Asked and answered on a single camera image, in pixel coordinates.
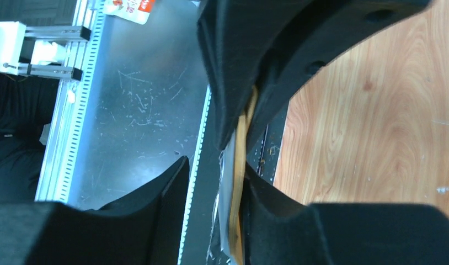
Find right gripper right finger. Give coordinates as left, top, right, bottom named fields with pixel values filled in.
left=242, top=166, right=449, bottom=264

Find yellow leather card holder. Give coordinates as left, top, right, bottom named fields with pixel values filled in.
left=215, top=85, right=259, bottom=264

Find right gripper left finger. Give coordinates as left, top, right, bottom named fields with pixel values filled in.
left=0, top=156, right=190, bottom=264

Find orange drink bottle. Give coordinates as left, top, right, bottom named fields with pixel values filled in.
left=104, top=0, right=156, bottom=25

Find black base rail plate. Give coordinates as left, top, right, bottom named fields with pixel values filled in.
left=177, top=91, right=288, bottom=264

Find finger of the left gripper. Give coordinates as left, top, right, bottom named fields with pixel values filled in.
left=197, top=1, right=320, bottom=150
left=247, top=1, right=430, bottom=148

